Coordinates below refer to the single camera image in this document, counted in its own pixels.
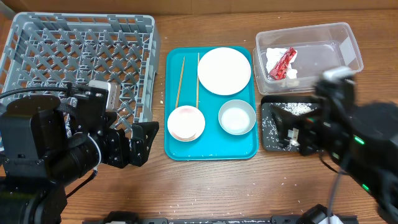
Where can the large white plate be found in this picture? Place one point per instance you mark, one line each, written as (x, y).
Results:
(224, 71)

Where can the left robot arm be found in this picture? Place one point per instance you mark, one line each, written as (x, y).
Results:
(49, 144)

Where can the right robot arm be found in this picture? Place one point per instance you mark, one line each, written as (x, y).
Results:
(361, 140)

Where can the right wooden chopstick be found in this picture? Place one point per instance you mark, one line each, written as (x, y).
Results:
(197, 83)

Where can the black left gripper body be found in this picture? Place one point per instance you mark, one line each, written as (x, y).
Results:
(111, 147)

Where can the wooden chopstick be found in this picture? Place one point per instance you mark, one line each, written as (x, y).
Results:
(180, 83)
(197, 83)

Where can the grey dish rack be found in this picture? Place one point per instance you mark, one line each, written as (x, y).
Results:
(50, 50)

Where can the left wooden chopstick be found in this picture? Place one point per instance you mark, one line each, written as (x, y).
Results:
(180, 83)

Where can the grey bowl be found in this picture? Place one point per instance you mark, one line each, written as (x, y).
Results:
(237, 117)

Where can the white tissue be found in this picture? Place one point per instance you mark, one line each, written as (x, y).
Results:
(275, 56)

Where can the black waste tray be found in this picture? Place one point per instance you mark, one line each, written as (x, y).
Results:
(287, 99)

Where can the red snack wrapper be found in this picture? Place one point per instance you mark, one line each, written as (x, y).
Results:
(283, 63)

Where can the clear plastic bin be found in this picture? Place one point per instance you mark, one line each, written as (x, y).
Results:
(319, 48)

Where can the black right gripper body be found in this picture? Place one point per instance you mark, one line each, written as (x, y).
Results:
(306, 134)

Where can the teal plastic tray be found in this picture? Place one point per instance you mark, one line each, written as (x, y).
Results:
(214, 143)

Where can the pile of rice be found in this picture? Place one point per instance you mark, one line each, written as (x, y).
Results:
(270, 138)

